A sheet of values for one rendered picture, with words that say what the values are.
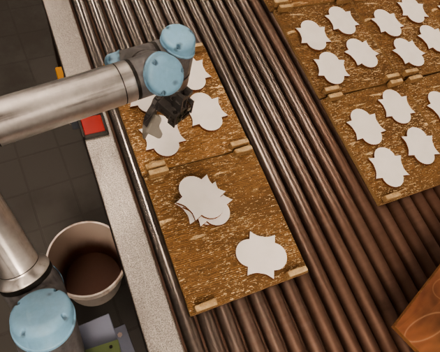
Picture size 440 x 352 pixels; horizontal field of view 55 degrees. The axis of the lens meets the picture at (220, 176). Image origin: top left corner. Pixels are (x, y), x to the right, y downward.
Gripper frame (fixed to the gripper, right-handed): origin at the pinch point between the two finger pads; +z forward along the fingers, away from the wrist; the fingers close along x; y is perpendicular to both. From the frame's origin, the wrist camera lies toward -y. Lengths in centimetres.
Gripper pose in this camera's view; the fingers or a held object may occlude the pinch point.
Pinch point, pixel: (160, 121)
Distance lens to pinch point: 121.1
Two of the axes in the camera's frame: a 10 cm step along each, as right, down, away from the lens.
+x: 6.2, -6.4, 4.5
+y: 7.6, 6.3, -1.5
